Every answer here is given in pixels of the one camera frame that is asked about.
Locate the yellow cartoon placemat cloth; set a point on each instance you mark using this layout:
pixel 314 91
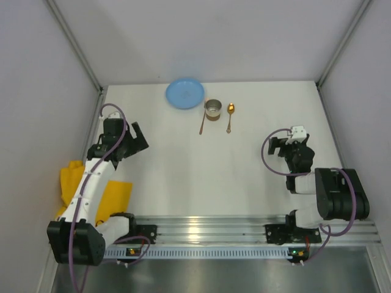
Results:
pixel 115 198

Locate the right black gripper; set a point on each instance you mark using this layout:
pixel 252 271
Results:
pixel 283 148

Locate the copper fork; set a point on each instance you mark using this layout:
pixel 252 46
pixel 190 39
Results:
pixel 203 118

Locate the blue round plate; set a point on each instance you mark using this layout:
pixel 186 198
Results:
pixel 185 93

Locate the left aluminium frame post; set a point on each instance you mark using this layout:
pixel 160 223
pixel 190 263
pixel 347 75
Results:
pixel 69 35

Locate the copper spoon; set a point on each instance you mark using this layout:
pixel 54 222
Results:
pixel 230 111

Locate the aluminium frame post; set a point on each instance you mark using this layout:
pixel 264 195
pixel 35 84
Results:
pixel 353 24
pixel 69 35

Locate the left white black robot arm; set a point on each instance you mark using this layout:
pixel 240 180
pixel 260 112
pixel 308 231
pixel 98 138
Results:
pixel 75 238

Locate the aluminium mounting rail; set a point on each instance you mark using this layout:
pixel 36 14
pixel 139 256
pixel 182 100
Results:
pixel 240 230

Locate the slotted grey cable duct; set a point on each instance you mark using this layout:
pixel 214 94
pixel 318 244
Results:
pixel 154 252

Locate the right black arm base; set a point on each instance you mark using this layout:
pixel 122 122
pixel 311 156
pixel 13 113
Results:
pixel 280 234

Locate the right aluminium frame post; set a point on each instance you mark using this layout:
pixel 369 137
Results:
pixel 353 24

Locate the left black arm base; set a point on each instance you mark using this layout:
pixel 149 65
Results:
pixel 149 231

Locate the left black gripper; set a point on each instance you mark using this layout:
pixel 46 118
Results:
pixel 129 145

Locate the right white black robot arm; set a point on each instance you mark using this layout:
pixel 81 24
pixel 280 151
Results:
pixel 338 192

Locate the metal cup brown band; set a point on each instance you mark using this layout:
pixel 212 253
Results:
pixel 213 109

